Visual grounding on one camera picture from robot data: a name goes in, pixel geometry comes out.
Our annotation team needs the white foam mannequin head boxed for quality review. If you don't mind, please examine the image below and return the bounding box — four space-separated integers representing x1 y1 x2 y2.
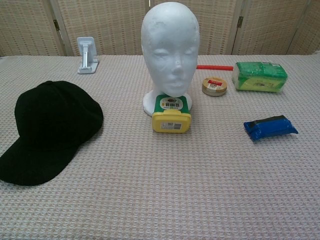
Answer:
140 1 201 116

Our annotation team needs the blue snack packet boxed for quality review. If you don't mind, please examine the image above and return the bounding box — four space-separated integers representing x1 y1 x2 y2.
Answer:
243 114 299 143

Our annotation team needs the pink woven tablecloth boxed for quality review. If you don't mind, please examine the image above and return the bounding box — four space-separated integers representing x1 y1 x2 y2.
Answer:
0 53 320 240

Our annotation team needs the round tin with red label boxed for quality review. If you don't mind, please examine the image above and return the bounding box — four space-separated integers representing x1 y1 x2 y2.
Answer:
201 76 229 97

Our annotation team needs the green box with yellow lid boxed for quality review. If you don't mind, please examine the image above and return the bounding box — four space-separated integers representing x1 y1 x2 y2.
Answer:
151 94 193 134

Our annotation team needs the green tissue pack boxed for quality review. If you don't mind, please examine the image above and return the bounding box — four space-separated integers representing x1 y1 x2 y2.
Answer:
231 61 289 94

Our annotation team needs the beige woven folding screen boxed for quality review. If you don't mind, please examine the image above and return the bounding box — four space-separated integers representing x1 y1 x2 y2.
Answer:
0 0 320 57

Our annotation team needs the white phone stand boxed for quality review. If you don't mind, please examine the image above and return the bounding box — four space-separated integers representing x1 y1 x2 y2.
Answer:
76 36 100 75

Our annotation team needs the black baseball cap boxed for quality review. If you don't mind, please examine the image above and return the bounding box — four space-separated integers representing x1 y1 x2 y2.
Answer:
0 80 105 186

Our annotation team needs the red stick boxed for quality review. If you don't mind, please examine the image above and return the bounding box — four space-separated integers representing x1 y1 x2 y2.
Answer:
196 64 233 72

